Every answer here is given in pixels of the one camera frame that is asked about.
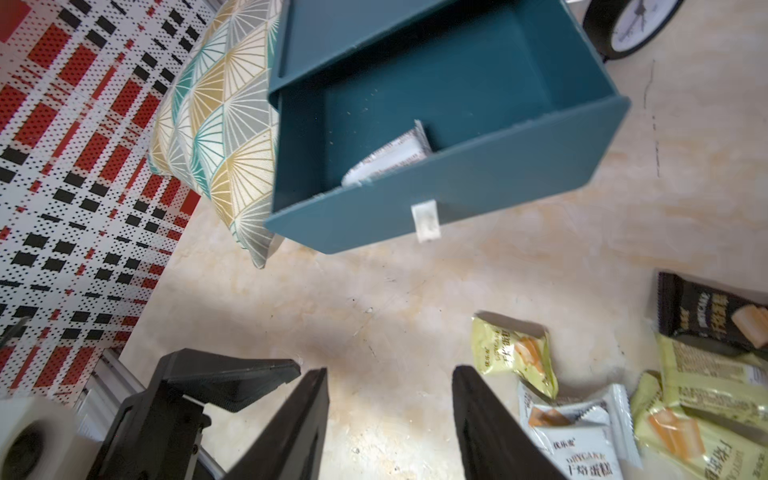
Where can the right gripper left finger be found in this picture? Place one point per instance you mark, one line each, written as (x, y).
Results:
(291, 445)

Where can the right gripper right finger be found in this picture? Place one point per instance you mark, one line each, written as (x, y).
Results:
(491, 442)

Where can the white cookie packet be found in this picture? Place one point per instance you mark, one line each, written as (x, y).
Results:
(588, 439)
(410, 147)

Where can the teal top drawer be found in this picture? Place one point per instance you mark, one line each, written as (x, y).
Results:
(515, 103)

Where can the teal drawer cabinet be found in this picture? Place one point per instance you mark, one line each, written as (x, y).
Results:
(315, 34)

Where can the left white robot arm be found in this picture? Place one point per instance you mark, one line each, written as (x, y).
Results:
(119, 430)

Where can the green cookie packet left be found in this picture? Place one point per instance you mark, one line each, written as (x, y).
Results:
(502, 344)

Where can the green cookie packet pair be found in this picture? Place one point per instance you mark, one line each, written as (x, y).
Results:
(704, 411)

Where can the black cookie packet top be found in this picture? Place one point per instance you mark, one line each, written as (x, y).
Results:
(711, 318)

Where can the patterned green yellow pillow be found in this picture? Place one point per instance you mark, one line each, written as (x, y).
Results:
(215, 130)

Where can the black alarm clock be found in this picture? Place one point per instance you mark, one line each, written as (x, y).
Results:
(619, 28)

